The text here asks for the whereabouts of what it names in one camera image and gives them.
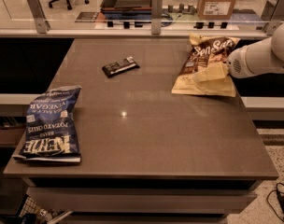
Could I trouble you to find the middle metal glass bracket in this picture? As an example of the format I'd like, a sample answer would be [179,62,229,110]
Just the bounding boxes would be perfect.
[151,0,163,35]

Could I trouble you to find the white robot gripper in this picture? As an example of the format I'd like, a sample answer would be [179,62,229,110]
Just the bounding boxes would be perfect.
[192,47,255,82]

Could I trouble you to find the right metal glass bracket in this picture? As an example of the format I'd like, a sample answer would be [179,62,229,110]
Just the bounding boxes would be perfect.
[261,0,284,35]

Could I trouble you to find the brown Sensations chip bag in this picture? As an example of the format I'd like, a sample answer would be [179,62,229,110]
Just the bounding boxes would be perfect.
[172,33,239,97]

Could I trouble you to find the left metal glass bracket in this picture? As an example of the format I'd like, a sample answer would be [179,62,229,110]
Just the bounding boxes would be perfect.
[27,0,50,34]

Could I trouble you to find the black snack bar wrapper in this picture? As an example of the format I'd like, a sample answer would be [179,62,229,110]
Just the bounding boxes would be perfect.
[102,57,139,77]

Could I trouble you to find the blue Kettle chip bag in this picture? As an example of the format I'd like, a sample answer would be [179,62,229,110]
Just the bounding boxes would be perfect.
[13,85,81,163]

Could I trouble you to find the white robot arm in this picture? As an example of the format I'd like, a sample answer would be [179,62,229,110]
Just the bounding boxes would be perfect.
[192,22,284,82]

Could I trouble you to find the metal glass bracket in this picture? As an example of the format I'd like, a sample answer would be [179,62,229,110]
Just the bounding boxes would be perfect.
[261,0,284,35]
[27,0,50,34]
[151,0,163,35]

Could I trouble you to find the wire basket with items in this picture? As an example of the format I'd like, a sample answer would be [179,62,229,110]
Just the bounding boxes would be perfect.
[5,195,72,224]

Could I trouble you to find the cardboard box with label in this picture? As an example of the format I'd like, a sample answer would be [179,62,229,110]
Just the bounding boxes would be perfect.
[197,0,236,20]

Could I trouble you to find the grey table drawer front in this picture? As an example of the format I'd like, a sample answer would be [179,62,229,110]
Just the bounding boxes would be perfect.
[27,188,256,215]

